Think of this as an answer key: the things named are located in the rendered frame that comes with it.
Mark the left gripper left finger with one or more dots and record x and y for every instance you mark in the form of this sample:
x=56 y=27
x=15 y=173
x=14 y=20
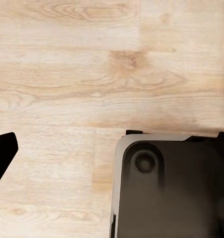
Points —
x=8 y=149

